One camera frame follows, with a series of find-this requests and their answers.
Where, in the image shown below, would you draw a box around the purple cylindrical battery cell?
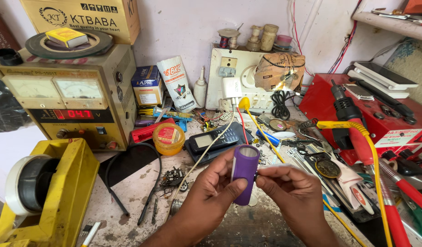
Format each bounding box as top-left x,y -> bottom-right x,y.
230,144 -> 261,206

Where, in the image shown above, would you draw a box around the white charger cable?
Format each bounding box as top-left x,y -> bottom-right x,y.
163,98 -> 236,223

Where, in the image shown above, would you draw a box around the red soldering iron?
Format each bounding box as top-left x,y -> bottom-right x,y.
365,150 -> 422,247

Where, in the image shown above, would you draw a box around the copper wire spool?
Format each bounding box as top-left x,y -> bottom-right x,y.
217,28 -> 241,49

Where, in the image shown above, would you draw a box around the round brass tin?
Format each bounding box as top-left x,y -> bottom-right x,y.
315,159 -> 342,179

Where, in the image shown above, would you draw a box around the white squeeze bottle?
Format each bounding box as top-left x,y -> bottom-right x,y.
193,66 -> 208,109

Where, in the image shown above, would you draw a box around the beige empty spool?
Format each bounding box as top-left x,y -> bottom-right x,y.
246,25 -> 263,52

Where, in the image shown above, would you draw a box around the blue and white carton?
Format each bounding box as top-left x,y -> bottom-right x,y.
131,66 -> 163,107

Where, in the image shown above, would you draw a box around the red plastic tool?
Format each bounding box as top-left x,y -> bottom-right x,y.
130,118 -> 176,144

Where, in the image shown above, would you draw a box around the black keypad phone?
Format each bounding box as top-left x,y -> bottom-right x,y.
188,128 -> 240,154

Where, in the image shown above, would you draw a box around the white wall switchboard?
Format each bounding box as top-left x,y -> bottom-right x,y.
205,44 -> 303,114

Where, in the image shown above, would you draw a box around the white wall pipe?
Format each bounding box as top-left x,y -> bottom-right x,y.
298,0 -> 323,46

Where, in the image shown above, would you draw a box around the thin red wire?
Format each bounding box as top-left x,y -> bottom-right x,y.
236,107 -> 249,145

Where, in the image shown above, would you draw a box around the coiled black cable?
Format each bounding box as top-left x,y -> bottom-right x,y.
271,90 -> 291,121

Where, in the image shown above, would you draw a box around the white tape roll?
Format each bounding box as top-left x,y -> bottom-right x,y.
5,154 -> 60,217

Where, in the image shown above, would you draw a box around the white and red tube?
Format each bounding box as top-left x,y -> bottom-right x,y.
329,158 -> 375,215

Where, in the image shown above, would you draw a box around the small round metal lid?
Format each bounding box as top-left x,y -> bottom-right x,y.
268,118 -> 288,133

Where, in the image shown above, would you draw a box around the person's left hand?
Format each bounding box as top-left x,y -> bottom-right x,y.
176,148 -> 248,238

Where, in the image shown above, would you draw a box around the white pen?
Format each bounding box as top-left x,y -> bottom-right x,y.
81,221 -> 102,247

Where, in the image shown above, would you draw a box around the yellow tape dispenser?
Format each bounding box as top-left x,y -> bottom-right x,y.
0,138 -> 100,247

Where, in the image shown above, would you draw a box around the green-handled tool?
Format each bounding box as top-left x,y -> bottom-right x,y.
403,195 -> 422,238

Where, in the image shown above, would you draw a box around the brown taped lamp holder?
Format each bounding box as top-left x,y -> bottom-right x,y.
254,52 -> 306,93

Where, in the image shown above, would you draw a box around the white charger adapter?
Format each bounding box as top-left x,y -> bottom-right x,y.
221,77 -> 243,101

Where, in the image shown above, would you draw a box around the person's right hand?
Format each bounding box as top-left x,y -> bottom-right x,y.
256,165 -> 327,238

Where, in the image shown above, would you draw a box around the blue cylindrical battery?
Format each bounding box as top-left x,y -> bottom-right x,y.
255,129 -> 281,148

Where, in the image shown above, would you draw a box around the small yellow box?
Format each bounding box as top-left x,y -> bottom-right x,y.
45,27 -> 89,48

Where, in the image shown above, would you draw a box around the beige bench power supply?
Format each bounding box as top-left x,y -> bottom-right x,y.
0,44 -> 138,152

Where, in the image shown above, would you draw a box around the blue plastic tool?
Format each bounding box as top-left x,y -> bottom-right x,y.
152,106 -> 194,133

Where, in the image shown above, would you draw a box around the black flat tape roll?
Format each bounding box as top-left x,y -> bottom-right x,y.
25,29 -> 114,60

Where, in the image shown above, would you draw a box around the wall shelf with items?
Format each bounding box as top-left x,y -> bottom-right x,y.
351,0 -> 422,44

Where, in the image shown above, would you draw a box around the white printed pouch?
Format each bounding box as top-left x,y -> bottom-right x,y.
157,56 -> 198,113

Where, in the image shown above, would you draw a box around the yellow soldering iron cable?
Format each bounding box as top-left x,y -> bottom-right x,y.
316,120 -> 394,247

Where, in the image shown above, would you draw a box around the small electronic parts cluster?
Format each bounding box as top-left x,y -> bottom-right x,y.
159,167 -> 189,198

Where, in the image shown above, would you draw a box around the orange round paste jar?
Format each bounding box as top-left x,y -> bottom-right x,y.
152,123 -> 186,156

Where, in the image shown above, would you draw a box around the black round cap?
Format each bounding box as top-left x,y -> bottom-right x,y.
0,48 -> 24,66

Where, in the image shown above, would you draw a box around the stack of white phones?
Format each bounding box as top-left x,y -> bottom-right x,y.
347,61 -> 419,99

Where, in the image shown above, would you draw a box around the long black cable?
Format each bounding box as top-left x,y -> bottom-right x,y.
104,142 -> 163,226

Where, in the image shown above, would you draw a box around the solder wire spool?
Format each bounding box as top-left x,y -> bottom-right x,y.
169,199 -> 184,217

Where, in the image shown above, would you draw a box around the black and red hot-air gun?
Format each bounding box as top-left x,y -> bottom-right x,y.
330,80 -> 375,166

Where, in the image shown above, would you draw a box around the red rework station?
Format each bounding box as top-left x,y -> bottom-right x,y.
298,73 -> 422,166

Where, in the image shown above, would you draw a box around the brown cardboard box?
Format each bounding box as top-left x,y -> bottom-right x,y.
19,0 -> 141,45

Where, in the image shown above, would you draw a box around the red wall wires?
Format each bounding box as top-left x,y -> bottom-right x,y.
291,0 -> 315,78

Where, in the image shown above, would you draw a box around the black plastic bag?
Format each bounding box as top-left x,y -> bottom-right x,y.
0,67 -> 33,134

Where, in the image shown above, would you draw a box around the black mat sheet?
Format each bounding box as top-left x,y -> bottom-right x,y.
98,142 -> 161,188

